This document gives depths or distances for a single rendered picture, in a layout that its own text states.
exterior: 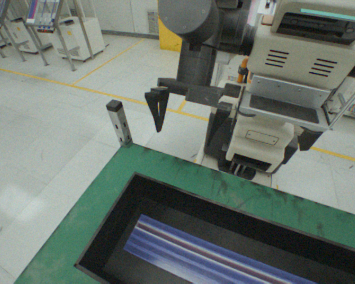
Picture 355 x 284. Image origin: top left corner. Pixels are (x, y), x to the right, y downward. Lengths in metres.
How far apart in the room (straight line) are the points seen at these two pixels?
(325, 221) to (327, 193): 1.44
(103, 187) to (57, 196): 1.32
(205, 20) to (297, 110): 0.47
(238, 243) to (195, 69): 0.34
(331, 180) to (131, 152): 1.87
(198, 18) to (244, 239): 0.38
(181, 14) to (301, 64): 0.46
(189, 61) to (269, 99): 0.40
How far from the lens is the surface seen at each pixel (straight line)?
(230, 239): 0.41
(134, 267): 0.40
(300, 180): 1.90
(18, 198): 2.00
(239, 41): 0.49
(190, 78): 0.27
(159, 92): 0.31
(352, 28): 0.57
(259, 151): 0.78
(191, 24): 0.21
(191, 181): 0.46
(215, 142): 1.21
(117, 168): 0.50
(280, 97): 0.63
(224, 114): 0.26
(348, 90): 2.78
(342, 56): 0.62
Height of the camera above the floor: 1.35
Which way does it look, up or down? 48 degrees down
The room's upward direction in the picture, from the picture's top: straight up
